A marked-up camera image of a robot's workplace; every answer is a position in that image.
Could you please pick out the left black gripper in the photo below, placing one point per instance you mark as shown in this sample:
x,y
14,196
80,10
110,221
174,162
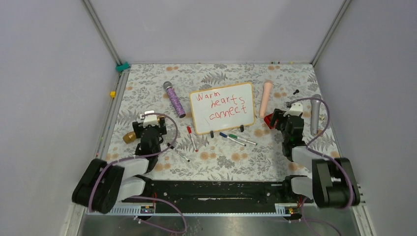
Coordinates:
x,y
160,128

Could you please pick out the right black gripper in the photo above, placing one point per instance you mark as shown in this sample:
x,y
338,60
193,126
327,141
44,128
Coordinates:
x,y
279,114

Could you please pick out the red whiteboard marker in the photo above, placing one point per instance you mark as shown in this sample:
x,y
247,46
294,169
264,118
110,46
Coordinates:
x,y
192,138

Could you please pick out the yellow framed whiteboard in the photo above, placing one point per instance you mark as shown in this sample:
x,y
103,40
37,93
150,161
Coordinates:
x,y
222,108

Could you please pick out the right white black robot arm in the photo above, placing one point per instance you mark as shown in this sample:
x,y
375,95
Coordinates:
x,y
332,183

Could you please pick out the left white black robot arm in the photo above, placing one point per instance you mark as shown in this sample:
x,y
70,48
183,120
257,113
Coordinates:
x,y
103,183

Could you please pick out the black whiteboard marker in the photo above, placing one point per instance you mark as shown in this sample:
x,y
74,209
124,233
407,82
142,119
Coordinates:
x,y
178,152

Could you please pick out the green whiteboard marker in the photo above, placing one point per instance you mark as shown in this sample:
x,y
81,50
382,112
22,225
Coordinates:
x,y
242,139

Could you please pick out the blue whiteboard marker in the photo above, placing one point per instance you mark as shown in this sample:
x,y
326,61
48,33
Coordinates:
x,y
232,139

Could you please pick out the red small box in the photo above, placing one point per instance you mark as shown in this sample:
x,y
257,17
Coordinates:
x,y
267,120

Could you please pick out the gold microphone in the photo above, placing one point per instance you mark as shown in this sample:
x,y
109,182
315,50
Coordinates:
x,y
129,137

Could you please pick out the pink cylinder microphone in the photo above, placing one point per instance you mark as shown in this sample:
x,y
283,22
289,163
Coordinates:
x,y
265,97

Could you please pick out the silver microphone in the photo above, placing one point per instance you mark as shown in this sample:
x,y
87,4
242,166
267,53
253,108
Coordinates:
x,y
315,114

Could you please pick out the floral table mat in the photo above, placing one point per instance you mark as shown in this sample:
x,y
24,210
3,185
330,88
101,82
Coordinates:
x,y
217,158

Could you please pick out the purple glitter microphone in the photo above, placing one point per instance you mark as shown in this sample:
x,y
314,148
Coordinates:
x,y
174,99

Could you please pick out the teal corner clamp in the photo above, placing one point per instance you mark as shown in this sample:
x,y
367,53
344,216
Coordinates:
x,y
122,67

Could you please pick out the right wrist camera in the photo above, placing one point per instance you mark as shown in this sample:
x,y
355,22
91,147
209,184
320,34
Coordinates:
x,y
296,109

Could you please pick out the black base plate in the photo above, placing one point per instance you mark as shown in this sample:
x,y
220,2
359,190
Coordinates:
x,y
223,192

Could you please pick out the white slotted cable duct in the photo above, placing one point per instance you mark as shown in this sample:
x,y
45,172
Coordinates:
x,y
202,209

